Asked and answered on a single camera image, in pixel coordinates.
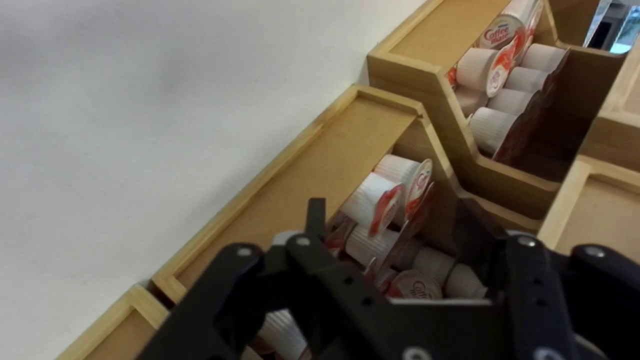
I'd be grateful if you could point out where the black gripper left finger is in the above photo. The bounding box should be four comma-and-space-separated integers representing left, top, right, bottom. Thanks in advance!
137, 199, 404, 360

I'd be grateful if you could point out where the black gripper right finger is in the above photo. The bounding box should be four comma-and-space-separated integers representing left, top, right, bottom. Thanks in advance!
455, 199, 640, 360

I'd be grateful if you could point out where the large wooden organizer bin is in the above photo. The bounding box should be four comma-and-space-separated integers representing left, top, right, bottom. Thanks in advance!
150, 85, 545, 310
536, 155, 640, 267

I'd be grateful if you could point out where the flat wooden tray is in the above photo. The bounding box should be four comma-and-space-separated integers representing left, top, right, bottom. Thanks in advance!
55, 283, 172, 360

